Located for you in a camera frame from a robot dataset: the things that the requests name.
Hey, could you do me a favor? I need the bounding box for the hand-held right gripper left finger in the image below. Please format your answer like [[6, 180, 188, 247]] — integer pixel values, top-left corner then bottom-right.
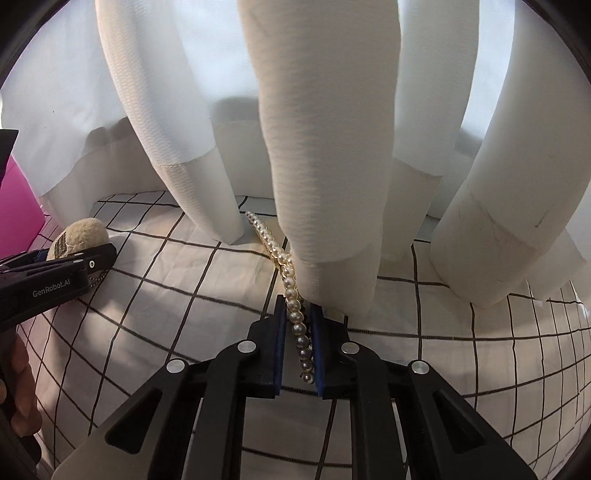
[[51, 295, 287, 480]]

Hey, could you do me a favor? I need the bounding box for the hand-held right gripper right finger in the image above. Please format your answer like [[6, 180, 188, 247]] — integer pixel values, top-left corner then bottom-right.
[[309, 304, 539, 480]]

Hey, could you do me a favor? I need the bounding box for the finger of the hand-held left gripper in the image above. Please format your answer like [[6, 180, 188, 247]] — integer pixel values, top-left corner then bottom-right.
[[34, 243, 117, 280]]

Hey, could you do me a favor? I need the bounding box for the beige fuzzy plush ball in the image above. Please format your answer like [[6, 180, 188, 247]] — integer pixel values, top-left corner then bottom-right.
[[46, 218, 112, 262]]

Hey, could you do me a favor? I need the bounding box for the gold pearl hair claw clip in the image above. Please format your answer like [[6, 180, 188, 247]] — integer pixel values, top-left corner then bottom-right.
[[245, 210, 317, 385]]

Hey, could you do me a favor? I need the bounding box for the pink plastic bin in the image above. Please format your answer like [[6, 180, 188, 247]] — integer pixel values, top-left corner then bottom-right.
[[0, 154, 48, 256]]

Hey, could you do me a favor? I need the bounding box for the person's left hand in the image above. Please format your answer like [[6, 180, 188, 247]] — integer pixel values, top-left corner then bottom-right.
[[0, 332, 43, 437]]

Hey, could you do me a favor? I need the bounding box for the checked white bed sheet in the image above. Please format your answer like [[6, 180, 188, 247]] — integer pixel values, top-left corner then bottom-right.
[[17, 191, 591, 480]]

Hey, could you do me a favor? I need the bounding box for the white curtain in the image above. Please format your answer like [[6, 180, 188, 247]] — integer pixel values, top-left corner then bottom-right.
[[0, 0, 591, 326]]

